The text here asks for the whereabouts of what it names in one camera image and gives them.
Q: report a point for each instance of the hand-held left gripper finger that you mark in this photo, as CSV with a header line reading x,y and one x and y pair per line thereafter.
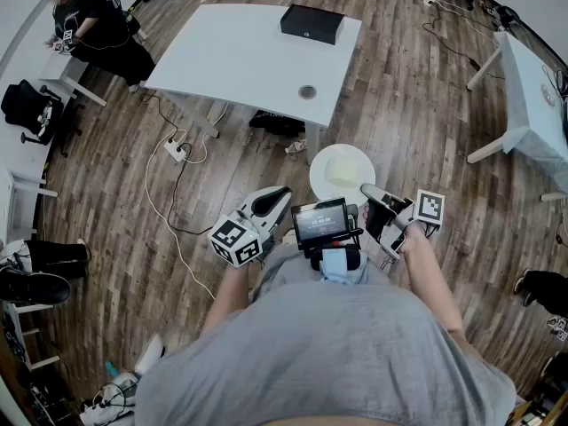
x,y
270,190
285,213

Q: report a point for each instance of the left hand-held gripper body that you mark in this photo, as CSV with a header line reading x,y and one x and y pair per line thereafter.
x,y
235,242

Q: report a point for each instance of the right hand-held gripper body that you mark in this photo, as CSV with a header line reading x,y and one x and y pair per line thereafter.
x,y
429,207

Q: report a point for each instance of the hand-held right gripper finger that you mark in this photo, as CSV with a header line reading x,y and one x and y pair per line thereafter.
x,y
373,191

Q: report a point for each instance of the white round plate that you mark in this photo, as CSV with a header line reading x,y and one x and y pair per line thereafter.
x,y
324,184

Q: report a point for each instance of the person's right forearm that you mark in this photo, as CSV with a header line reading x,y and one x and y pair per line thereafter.
x,y
430,278

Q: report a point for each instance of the person's left forearm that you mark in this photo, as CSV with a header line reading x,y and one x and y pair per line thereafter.
x,y
231,295

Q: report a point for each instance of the person's right hand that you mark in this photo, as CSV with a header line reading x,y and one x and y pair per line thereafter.
x,y
366,213

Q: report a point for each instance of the chest-mounted black screen device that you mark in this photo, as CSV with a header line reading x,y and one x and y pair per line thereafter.
x,y
321,220

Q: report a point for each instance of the crumpled wrapper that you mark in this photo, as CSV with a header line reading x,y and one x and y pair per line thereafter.
x,y
296,147

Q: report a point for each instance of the black bag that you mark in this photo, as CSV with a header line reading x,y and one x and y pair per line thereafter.
x,y
275,122

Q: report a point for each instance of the white shoe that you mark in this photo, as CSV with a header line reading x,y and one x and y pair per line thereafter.
x,y
150,353

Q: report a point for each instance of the white table with cloth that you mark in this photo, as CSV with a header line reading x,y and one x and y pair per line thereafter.
x,y
528,104

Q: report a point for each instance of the person's grey shirt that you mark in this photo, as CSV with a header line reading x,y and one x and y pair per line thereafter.
x,y
328,353

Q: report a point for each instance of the black rectangular box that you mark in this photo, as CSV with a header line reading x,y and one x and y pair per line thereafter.
x,y
311,22

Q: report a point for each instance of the spare hand-held gripper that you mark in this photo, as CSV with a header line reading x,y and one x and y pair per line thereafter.
x,y
559,326

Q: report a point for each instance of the small white power strip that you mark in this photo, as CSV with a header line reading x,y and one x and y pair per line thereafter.
x,y
428,2

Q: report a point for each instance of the white side desk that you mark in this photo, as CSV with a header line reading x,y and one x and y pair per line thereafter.
x,y
62,71

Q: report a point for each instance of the white shelf frame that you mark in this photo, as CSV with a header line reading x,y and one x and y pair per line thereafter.
x,y
26,335

